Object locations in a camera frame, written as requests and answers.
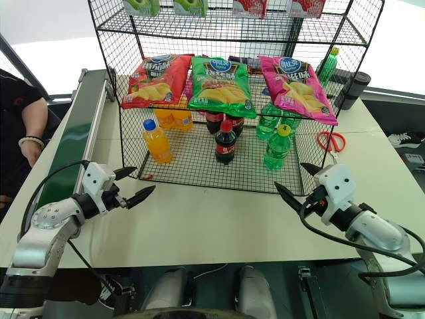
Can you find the white power strip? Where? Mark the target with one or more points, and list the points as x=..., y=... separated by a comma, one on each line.
x=415, y=161

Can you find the green conveyor belt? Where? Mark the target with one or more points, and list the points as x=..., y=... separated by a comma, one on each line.
x=76, y=133

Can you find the cola bottle red cap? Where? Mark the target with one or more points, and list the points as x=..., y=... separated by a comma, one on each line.
x=225, y=146

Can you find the bare person forearm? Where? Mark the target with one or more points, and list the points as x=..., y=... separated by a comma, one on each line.
x=34, y=116

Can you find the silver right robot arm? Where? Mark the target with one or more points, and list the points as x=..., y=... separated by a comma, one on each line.
x=375, y=229

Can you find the pink potato chips bag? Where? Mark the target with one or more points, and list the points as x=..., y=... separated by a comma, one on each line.
x=299, y=89

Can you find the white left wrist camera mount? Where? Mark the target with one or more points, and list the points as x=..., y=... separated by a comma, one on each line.
x=96, y=177

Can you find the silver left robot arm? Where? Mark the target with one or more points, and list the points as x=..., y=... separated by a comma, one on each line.
x=50, y=226

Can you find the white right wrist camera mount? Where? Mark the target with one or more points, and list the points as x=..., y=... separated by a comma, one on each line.
x=335, y=182

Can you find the purple snack packet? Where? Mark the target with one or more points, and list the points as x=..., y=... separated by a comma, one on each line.
x=242, y=61

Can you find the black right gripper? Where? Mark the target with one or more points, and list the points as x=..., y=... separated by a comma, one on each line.
x=315, y=202

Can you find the orange soda bottle blue cap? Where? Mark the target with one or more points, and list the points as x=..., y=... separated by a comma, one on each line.
x=158, y=146

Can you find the green apple drink carton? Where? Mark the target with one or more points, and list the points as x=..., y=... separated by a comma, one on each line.
x=141, y=6
x=190, y=6

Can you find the red potato chips bag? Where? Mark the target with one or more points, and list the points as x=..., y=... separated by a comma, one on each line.
x=156, y=83

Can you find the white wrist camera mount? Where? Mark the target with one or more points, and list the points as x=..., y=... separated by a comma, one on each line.
x=335, y=182
x=96, y=177

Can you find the red strawberry drink carton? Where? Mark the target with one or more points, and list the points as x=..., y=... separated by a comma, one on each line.
x=308, y=7
x=249, y=7

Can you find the black and white sneaker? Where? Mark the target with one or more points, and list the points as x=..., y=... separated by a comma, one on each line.
x=405, y=140
x=111, y=290

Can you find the green soda bottle yellow cap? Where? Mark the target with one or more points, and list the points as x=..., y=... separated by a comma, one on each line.
x=278, y=151
x=329, y=68

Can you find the black cylindrical tumbler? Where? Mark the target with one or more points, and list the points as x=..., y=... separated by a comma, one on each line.
x=354, y=91

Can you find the person in black shirt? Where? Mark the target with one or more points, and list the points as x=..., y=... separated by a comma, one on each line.
x=10, y=109

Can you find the black pillar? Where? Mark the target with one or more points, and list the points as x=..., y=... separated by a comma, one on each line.
x=295, y=36

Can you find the black metal table bracket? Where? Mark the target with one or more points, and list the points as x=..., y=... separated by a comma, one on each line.
x=312, y=292

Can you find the grey rounded shape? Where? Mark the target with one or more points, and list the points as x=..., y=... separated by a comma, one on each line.
x=255, y=292
x=166, y=292

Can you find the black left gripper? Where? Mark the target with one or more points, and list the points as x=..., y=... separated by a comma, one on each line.
x=112, y=198

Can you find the green potato chips bag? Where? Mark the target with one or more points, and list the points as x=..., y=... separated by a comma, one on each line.
x=220, y=89

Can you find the bare person hand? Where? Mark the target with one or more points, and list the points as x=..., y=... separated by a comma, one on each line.
x=33, y=154

